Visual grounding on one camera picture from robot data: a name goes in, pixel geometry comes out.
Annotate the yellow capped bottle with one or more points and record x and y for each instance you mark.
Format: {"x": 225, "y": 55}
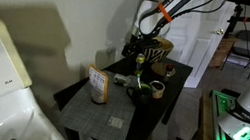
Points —
{"x": 140, "y": 60}

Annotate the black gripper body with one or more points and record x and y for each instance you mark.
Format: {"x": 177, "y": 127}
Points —
{"x": 139, "y": 46}

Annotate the orange white standing pouch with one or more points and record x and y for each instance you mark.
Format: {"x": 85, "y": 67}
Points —
{"x": 98, "y": 86}

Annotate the white ceramic basin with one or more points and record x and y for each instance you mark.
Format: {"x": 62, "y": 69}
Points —
{"x": 6, "y": 118}

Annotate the white panel door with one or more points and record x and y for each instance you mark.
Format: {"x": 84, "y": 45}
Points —
{"x": 202, "y": 52}

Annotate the round wooden saucer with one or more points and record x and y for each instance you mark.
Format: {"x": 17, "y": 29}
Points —
{"x": 159, "y": 68}

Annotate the small silver can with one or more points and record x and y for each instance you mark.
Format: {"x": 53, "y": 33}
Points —
{"x": 120, "y": 79}

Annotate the grey woven placemat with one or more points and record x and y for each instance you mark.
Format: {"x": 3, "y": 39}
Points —
{"x": 97, "y": 119}

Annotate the wooden drawer cabinet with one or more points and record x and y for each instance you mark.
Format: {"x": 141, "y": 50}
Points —
{"x": 222, "y": 53}

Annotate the black folding chair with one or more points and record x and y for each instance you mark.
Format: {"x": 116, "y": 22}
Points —
{"x": 247, "y": 52}

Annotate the black side table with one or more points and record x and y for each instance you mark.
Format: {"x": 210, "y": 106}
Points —
{"x": 159, "y": 109}

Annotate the dark green mug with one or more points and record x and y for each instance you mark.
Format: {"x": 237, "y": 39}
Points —
{"x": 141, "y": 96}

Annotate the small red capped bottle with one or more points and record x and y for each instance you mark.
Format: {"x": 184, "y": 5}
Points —
{"x": 168, "y": 73}

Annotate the brass door knob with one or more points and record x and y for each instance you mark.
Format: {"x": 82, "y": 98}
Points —
{"x": 218, "y": 31}

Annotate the green plastic utensil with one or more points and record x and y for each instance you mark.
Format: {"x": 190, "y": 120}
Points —
{"x": 138, "y": 80}

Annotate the white paper label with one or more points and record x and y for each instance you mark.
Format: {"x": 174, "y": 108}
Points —
{"x": 116, "y": 122}

